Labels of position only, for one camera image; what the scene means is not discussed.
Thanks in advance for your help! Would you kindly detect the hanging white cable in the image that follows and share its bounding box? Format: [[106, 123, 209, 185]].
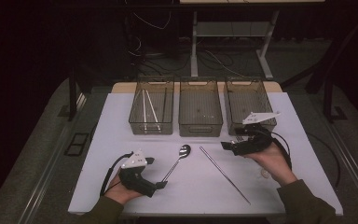
[[125, 0, 172, 32]]

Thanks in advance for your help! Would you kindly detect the tangle of floor cables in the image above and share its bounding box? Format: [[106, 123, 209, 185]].
[[125, 34, 262, 78]]

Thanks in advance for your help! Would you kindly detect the black floor frame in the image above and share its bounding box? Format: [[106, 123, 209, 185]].
[[63, 133, 90, 158]]

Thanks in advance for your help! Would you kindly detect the thin black cable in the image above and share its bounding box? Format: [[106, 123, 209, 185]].
[[306, 132, 343, 191]]

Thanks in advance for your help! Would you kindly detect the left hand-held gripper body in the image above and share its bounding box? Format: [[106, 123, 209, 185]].
[[118, 148, 158, 199]]

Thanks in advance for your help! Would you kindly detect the white-legged desk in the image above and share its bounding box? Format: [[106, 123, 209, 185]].
[[179, 0, 326, 80]]

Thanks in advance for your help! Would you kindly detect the left hand-held gripper cable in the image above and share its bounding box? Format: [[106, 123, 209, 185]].
[[100, 151, 134, 197]]

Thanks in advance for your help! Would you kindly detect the right hand-held gripper cable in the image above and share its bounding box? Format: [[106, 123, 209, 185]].
[[267, 130, 294, 171]]

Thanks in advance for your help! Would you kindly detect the person's right hand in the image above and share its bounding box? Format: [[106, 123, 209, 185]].
[[244, 142, 298, 188]]

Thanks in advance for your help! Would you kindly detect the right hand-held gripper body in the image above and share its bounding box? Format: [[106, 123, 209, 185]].
[[232, 111, 281, 157]]

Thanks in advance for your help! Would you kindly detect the hand-held gripper cable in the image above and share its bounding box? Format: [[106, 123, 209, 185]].
[[100, 151, 134, 197], [267, 130, 294, 171]]

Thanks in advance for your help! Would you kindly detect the black metal stand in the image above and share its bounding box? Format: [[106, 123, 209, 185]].
[[321, 71, 350, 124], [67, 60, 90, 122]]

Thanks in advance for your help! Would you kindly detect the person's left hand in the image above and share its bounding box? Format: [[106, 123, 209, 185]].
[[104, 174, 145, 205]]

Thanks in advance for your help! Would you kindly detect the metal floor rail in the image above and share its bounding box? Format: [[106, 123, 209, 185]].
[[317, 111, 358, 217], [18, 92, 88, 224]]

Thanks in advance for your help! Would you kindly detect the metal spoon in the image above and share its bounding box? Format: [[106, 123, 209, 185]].
[[161, 144, 192, 183]]

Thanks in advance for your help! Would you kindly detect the white table mat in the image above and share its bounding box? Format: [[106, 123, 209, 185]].
[[67, 91, 344, 217]]

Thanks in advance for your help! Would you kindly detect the clear brown plastic bin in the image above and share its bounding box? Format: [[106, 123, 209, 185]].
[[128, 76, 175, 136], [178, 77, 224, 138], [223, 77, 278, 137]]

